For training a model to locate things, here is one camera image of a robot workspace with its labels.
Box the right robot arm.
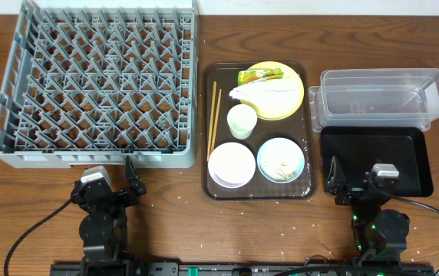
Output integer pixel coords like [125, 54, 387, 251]
[325, 156, 410, 267]

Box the white bowl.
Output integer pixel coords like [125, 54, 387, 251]
[208, 142, 256, 189]

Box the right wooden chopstick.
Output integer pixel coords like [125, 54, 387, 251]
[210, 89, 222, 153]

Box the grey dish rack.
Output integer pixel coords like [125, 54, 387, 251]
[0, 1, 199, 168]

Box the white paper napkin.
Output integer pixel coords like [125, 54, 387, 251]
[229, 77, 301, 102]

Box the clear plastic bin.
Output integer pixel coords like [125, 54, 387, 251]
[309, 68, 439, 132]

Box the light blue bowl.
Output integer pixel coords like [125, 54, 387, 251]
[256, 137, 306, 184]

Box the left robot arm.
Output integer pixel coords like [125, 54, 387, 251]
[71, 156, 146, 275]

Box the dark brown serving tray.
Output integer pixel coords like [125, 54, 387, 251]
[201, 62, 318, 201]

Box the left wooden chopstick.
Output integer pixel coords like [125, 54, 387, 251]
[206, 81, 217, 161]

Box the wooden chopstick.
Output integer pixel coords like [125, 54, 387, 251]
[206, 81, 217, 161]
[210, 89, 222, 153]

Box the green snack wrapper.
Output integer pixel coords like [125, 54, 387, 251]
[237, 68, 284, 86]

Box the yellow plate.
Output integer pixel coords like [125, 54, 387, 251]
[239, 61, 305, 120]

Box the black waste tray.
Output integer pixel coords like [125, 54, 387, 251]
[321, 126, 434, 197]

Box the pale green cup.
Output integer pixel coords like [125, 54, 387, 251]
[226, 104, 257, 140]

